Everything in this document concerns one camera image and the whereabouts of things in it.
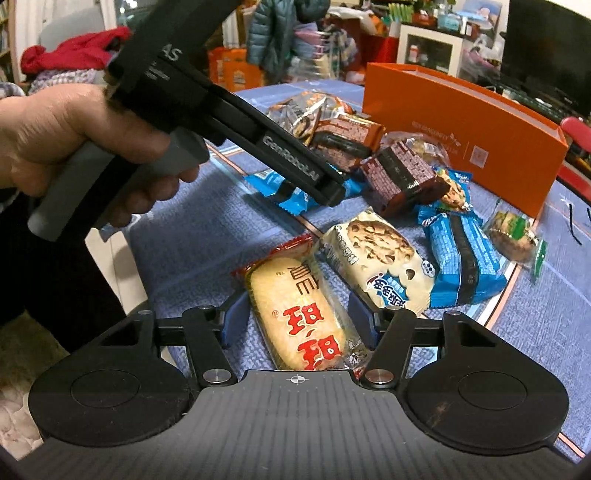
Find brown brick-pattern snack packet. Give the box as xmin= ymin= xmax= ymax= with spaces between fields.
xmin=308 ymin=113 xmax=387 ymax=172

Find red cloth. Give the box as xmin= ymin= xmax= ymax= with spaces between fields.
xmin=21 ymin=26 xmax=134 ymax=75

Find red yellow rice cracker packet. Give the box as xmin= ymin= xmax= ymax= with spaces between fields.
xmin=231 ymin=233 xmax=372 ymax=372

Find white chocolate chip cookie packet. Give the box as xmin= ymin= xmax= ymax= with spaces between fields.
xmin=316 ymin=209 xmax=437 ymax=320

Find beige patterned cloth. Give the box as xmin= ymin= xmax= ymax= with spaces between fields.
xmin=0 ymin=314 xmax=70 ymax=462

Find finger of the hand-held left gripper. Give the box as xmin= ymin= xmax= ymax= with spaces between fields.
xmin=295 ymin=137 xmax=347 ymax=208

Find green clear pastry packet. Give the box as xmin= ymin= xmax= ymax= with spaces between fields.
xmin=481 ymin=199 xmax=549 ymax=282

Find person's left hand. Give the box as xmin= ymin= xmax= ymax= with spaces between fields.
xmin=0 ymin=84 xmax=200 ymax=228

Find grey orange biscuit packet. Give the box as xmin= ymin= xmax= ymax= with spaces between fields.
xmin=267 ymin=90 xmax=357 ymax=141

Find teal puffer jacket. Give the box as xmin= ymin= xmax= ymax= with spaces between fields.
xmin=246 ymin=0 xmax=331 ymax=78

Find red folding chair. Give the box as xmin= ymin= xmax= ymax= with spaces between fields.
xmin=556 ymin=115 xmax=591 ymax=204

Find pink foil snack packet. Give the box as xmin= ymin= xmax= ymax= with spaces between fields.
xmin=359 ymin=140 xmax=452 ymax=219

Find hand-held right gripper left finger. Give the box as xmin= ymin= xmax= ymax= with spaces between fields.
xmin=97 ymin=291 xmax=252 ymax=389

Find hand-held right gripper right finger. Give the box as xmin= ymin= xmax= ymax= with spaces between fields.
xmin=347 ymin=292 xmax=502 ymax=389

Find white glass-door cabinet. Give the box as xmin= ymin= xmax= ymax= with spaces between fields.
xmin=396 ymin=23 xmax=466 ymax=78

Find black television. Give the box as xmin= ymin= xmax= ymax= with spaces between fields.
xmin=500 ymin=0 xmax=591 ymax=106

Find orange shopping bags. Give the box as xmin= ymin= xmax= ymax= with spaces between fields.
xmin=208 ymin=46 xmax=266 ymax=93

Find clear biscuit packet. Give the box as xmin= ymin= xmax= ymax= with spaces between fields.
xmin=382 ymin=130 xmax=451 ymax=169

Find person's dark clothing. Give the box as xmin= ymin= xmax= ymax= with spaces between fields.
xmin=0 ymin=185 xmax=151 ymax=354

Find orange cardboard box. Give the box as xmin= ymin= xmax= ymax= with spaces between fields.
xmin=362 ymin=62 xmax=570 ymax=219

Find blue black-banded snack packet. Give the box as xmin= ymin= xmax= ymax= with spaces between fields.
xmin=244 ymin=167 xmax=368 ymax=215
xmin=418 ymin=205 xmax=509 ymax=309

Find small blue cookie packet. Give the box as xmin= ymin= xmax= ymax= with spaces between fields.
xmin=434 ymin=167 xmax=475 ymax=214

